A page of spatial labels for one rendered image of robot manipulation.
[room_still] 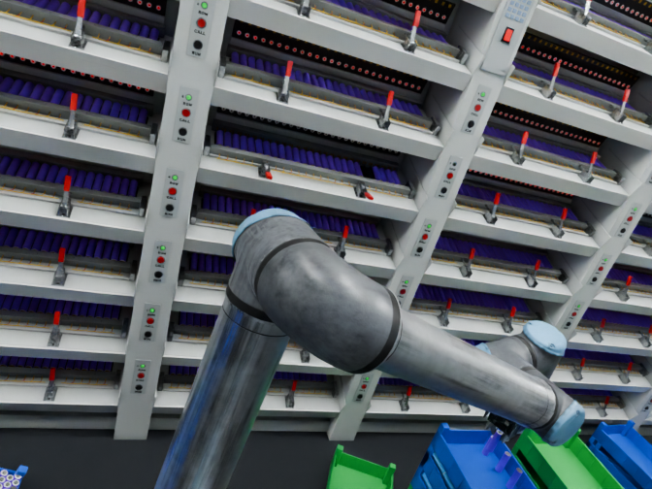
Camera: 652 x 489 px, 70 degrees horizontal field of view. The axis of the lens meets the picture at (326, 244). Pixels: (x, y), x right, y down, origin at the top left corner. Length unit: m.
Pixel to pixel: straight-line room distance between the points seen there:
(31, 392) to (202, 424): 0.90
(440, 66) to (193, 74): 0.58
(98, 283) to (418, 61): 0.97
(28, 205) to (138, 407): 0.66
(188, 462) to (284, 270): 0.37
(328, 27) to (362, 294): 0.74
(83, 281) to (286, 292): 0.87
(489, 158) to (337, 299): 0.94
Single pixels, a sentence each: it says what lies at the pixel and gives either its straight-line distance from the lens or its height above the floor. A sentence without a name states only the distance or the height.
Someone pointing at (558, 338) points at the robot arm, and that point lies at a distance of 1.11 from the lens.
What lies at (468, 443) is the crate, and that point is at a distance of 1.52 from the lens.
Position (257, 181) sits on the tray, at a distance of 1.18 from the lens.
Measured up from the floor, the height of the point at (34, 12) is 1.12.
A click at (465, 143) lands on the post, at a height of 1.10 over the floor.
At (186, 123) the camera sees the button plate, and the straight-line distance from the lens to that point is 1.13.
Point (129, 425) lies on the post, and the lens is 1.60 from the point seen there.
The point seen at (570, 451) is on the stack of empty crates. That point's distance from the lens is 1.76.
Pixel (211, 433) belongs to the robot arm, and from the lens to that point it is 0.75.
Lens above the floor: 1.22
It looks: 22 degrees down
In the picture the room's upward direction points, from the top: 18 degrees clockwise
